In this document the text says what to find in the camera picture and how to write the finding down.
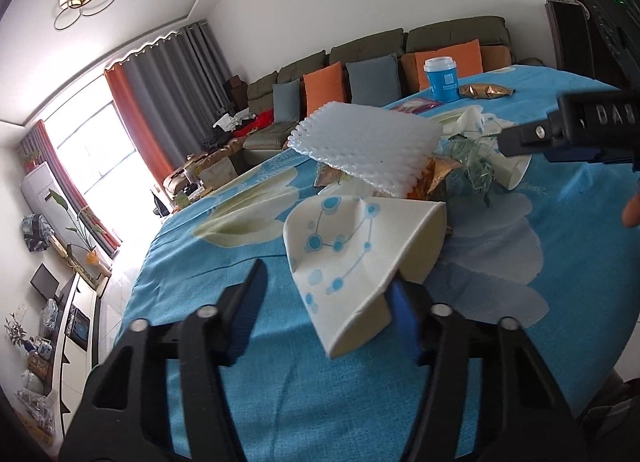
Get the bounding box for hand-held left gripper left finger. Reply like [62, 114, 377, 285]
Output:
[59, 259, 268, 462]

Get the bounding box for white paper cup blue dots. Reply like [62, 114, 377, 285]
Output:
[282, 195, 447, 360]

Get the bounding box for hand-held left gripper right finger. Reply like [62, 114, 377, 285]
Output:
[385, 279, 601, 462]

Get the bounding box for gold foil wrapper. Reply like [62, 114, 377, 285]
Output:
[314, 155, 461, 202]

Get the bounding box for pile of clothes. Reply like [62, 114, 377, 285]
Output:
[212, 110, 276, 143]

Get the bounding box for gold snack packet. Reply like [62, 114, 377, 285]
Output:
[459, 83, 516, 100]

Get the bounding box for grey curtain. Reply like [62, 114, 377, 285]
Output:
[122, 22, 233, 183]

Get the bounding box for blue cup with white lid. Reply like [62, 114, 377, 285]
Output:
[423, 56, 461, 103]

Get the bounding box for orange curtain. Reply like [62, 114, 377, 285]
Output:
[30, 118, 122, 257]
[104, 62, 173, 183]

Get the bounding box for leaf print wrapper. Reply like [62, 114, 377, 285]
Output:
[445, 135, 506, 204]

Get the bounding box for blue floral tablecloth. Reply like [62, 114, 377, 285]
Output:
[117, 62, 640, 462]

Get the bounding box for green sofa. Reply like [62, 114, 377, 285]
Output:
[165, 15, 516, 193]

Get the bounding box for dark patterned bag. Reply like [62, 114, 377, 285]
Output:
[21, 212, 53, 253]

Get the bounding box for white tv cabinet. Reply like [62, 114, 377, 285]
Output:
[0, 272, 113, 443]

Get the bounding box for black monitor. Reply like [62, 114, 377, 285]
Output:
[30, 263, 61, 300]

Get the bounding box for orange cushion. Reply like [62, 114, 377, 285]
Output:
[301, 64, 348, 116]
[414, 39, 483, 90]

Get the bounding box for stack of white foam nets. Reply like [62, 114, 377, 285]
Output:
[286, 101, 443, 199]

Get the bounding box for small blue-grey cushion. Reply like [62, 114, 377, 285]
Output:
[272, 81, 303, 124]

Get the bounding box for red flat packet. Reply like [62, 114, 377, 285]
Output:
[390, 96, 445, 116]

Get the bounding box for person's right hand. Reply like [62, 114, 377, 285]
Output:
[622, 191, 640, 229]

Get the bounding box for white crumpled paper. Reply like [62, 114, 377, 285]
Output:
[440, 107, 532, 190]

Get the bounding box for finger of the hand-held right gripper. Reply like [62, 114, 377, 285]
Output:
[496, 112, 563, 159]

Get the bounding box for white standing air conditioner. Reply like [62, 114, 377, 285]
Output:
[21, 161, 81, 243]

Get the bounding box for dark brown bag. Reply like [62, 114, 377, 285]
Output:
[222, 76, 249, 110]

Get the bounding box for tall green potted plant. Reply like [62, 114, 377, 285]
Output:
[45, 189, 108, 263]

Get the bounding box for large blue-grey cushion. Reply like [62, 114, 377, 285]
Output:
[346, 55, 403, 104]

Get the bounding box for cluttered coffee table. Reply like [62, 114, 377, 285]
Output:
[165, 152, 241, 208]

